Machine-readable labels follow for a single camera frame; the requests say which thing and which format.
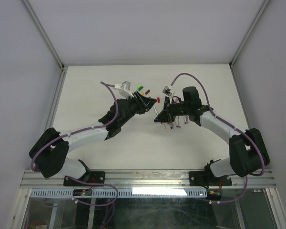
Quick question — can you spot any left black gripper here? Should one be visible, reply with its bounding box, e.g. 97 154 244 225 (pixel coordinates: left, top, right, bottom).
119 91 156 126

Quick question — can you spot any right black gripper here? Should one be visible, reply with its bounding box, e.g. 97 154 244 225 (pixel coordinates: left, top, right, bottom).
154 98 190 123

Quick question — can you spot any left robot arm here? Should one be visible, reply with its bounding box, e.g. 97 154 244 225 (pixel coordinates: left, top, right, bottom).
29 92 157 186

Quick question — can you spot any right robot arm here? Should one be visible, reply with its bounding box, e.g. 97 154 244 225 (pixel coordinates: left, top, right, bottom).
154 85 270 188

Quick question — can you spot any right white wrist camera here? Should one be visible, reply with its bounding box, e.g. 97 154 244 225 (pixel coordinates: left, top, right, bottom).
163 85 175 101

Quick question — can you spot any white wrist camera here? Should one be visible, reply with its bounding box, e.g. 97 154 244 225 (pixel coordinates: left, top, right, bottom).
163 85 175 101
113 81 134 99

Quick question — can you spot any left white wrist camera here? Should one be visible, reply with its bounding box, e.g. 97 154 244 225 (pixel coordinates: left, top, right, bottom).
113 81 134 99

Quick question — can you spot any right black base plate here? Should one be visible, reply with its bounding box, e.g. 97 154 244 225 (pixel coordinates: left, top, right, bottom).
188 171 232 188

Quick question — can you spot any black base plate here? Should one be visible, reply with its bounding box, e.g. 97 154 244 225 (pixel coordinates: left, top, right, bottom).
63 171 106 187
188 171 232 188

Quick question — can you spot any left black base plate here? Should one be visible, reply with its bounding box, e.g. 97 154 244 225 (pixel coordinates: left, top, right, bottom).
63 171 106 187

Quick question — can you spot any aluminium front rail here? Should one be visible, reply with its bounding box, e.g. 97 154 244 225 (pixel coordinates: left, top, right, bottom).
20 169 276 189

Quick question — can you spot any slotted grey cable duct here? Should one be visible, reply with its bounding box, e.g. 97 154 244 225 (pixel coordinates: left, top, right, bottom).
31 187 207 198

